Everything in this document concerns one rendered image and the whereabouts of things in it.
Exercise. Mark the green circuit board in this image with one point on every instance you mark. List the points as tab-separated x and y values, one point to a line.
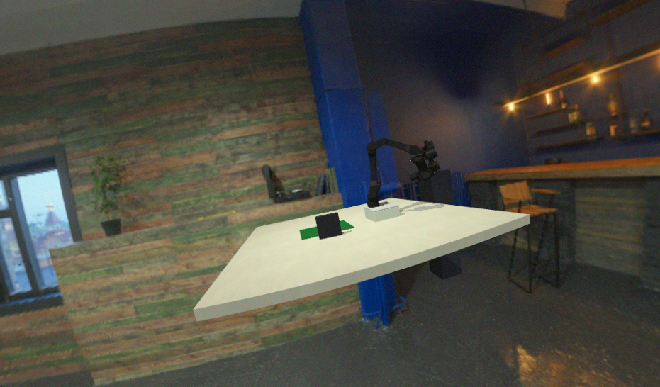
313	232

